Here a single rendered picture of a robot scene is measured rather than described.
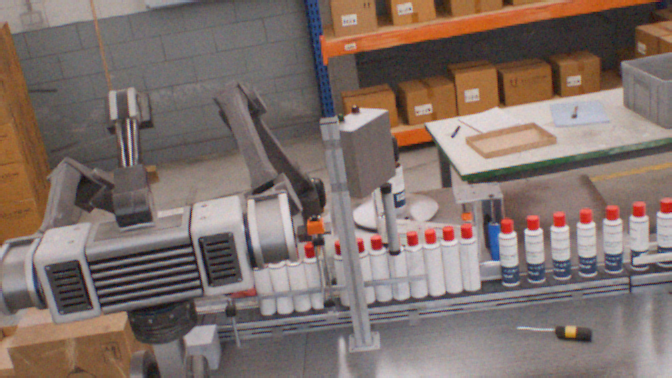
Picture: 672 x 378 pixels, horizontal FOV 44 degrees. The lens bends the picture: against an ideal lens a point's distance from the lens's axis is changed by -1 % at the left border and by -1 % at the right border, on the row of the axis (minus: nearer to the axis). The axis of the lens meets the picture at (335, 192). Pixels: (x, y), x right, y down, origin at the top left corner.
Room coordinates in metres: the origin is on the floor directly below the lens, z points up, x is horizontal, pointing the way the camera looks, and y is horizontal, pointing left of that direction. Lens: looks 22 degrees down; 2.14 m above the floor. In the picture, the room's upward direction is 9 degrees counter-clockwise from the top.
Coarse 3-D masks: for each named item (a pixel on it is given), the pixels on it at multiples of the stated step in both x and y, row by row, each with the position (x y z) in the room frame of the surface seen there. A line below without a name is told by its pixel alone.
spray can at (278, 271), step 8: (272, 264) 2.20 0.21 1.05; (280, 264) 2.19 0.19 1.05; (272, 272) 2.19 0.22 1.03; (280, 272) 2.19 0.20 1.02; (272, 280) 2.20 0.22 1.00; (280, 280) 2.19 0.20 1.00; (288, 280) 2.21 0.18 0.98; (280, 288) 2.19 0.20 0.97; (288, 288) 2.20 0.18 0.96; (280, 304) 2.19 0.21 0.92; (288, 304) 2.19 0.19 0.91; (280, 312) 2.19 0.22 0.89; (288, 312) 2.19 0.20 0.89
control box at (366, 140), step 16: (368, 112) 2.14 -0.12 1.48; (384, 112) 2.12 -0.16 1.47; (352, 128) 2.03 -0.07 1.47; (368, 128) 2.06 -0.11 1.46; (384, 128) 2.12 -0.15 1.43; (352, 144) 2.01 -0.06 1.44; (368, 144) 2.05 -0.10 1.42; (384, 144) 2.11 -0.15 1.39; (352, 160) 2.02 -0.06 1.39; (368, 160) 2.05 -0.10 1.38; (384, 160) 2.10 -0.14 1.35; (352, 176) 2.02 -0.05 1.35; (368, 176) 2.04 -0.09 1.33; (384, 176) 2.09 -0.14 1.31; (352, 192) 2.03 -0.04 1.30; (368, 192) 2.03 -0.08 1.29
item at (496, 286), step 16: (576, 272) 2.16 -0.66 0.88; (624, 272) 2.11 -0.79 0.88; (480, 288) 2.16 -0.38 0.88; (496, 288) 2.15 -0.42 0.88; (512, 288) 2.13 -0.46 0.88; (528, 288) 2.12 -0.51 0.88; (336, 304) 2.20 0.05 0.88; (384, 304) 2.16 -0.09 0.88; (400, 304) 2.15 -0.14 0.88; (208, 320) 2.23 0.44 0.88; (224, 320) 2.21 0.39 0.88; (240, 320) 2.20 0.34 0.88; (256, 320) 2.18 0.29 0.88
